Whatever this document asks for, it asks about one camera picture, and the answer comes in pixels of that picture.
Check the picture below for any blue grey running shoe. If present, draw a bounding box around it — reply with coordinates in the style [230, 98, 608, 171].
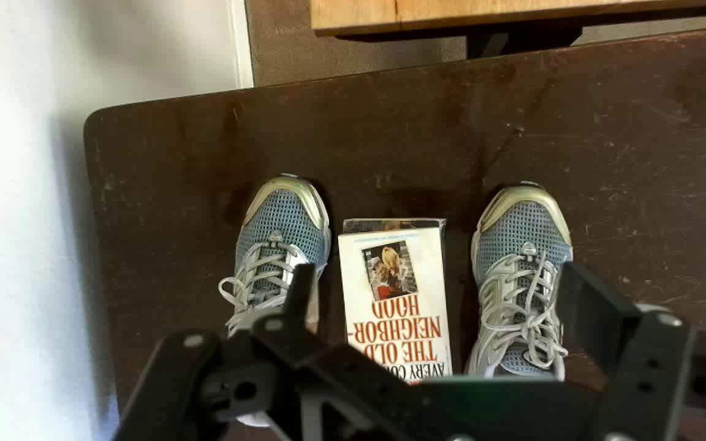
[215, 171, 334, 338]
[463, 179, 575, 381]

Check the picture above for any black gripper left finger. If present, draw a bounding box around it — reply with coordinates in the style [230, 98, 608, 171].
[116, 259, 349, 441]

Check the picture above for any wooden platform board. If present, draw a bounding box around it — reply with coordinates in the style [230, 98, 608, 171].
[309, 0, 706, 38]

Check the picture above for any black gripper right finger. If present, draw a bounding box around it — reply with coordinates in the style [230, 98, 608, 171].
[558, 259, 697, 441]

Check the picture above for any white paperback book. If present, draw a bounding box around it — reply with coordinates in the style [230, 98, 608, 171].
[335, 216, 455, 386]

